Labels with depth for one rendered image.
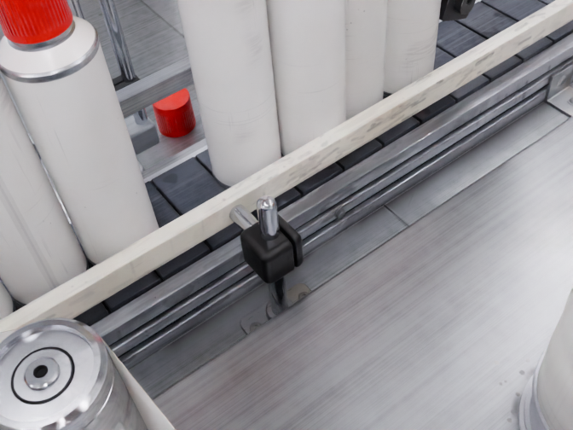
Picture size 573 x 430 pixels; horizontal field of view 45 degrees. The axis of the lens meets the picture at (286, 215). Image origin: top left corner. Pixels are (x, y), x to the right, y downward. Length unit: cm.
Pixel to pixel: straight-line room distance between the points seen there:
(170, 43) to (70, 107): 37
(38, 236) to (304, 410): 18
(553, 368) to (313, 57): 23
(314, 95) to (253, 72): 5
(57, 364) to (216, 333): 28
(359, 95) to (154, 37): 30
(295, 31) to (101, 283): 19
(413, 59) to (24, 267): 31
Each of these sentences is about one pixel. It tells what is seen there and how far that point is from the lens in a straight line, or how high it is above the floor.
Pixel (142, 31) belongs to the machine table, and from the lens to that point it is 76.
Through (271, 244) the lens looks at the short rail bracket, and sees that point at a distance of 41.
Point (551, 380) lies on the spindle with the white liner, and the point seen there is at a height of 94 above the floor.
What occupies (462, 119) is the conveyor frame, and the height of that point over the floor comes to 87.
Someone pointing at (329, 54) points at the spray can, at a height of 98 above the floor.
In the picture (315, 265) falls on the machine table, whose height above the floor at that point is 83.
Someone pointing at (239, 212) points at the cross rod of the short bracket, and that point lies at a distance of 44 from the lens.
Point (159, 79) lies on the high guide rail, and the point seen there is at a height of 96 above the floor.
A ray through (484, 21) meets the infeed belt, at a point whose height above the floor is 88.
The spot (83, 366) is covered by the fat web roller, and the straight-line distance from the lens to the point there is 21.
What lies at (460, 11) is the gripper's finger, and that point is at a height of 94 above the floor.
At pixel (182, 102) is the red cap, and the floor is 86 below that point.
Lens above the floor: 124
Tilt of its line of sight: 49 degrees down
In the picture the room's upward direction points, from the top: 6 degrees counter-clockwise
